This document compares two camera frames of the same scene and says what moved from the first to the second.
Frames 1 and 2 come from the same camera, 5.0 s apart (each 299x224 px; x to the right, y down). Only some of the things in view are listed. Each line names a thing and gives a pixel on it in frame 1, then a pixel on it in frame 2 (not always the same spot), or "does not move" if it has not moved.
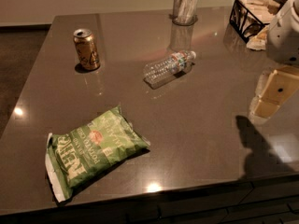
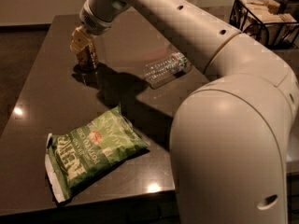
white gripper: x=285 y=36 -> x=94 y=21
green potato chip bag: x=76 y=155 does not move
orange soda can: x=86 y=49 does not move
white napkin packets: x=263 y=7 does not move
